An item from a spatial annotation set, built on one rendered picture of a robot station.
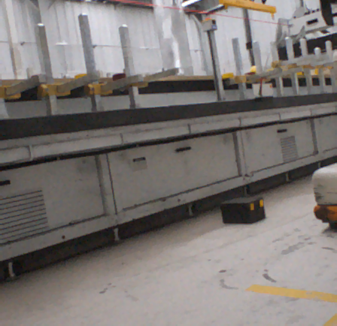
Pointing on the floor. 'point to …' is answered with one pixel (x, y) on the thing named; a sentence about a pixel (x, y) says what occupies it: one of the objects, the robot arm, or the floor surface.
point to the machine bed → (328, 146)
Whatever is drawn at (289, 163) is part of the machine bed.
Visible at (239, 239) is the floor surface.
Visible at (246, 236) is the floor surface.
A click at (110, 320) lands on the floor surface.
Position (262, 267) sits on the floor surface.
